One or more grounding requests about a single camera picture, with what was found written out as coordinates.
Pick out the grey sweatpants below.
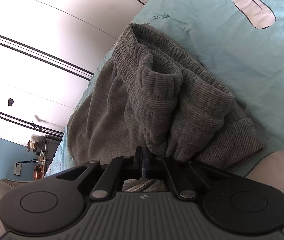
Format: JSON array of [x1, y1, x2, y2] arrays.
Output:
[[66, 23, 265, 193]]

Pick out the dark wooden nightstand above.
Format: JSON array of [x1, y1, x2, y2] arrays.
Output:
[[36, 135, 62, 176]]

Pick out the white wardrobe with dark trim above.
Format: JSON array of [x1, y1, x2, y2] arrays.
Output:
[[0, 0, 149, 145]]

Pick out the light blue bed sheet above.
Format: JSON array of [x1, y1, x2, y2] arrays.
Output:
[[44, 0, 284, 240]]

